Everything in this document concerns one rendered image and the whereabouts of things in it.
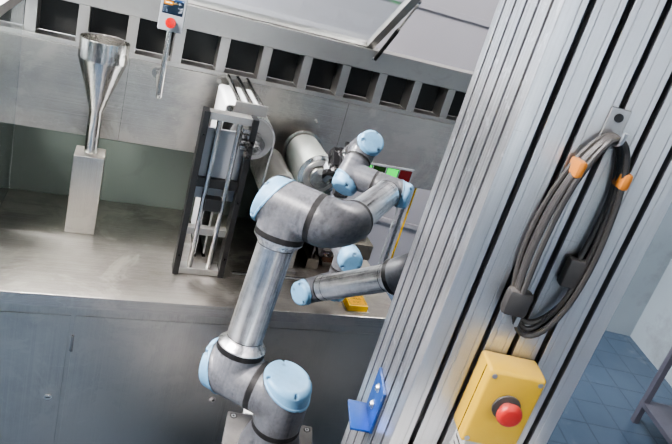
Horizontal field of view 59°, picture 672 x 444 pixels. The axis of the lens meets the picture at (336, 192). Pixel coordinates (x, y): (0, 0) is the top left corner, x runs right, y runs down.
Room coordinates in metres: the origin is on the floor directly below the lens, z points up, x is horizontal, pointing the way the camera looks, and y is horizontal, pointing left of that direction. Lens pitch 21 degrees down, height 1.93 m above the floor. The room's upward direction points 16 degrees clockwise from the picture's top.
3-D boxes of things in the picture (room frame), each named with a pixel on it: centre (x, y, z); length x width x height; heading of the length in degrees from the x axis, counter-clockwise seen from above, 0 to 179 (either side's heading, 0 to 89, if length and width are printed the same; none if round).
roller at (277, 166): (1.98, 0.23, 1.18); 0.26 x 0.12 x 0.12; 22
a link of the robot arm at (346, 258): (1.68, -0.09, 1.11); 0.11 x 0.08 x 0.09; 22
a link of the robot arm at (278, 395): (1.12, -0.01, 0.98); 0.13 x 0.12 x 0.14; 74
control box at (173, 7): (1.73, 0.59, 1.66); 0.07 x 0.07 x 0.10; 17
